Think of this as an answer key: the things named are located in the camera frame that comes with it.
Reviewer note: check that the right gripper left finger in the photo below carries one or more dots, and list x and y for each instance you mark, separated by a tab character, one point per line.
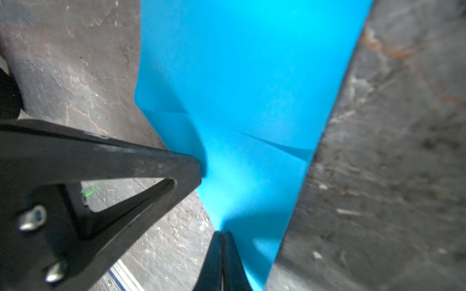
210	277

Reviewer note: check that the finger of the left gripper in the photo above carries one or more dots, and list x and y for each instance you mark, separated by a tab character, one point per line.
51	240

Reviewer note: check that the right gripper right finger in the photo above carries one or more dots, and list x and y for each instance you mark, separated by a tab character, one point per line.
234	277

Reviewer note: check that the blue square paper sheet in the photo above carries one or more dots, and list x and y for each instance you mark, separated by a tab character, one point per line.
247	88

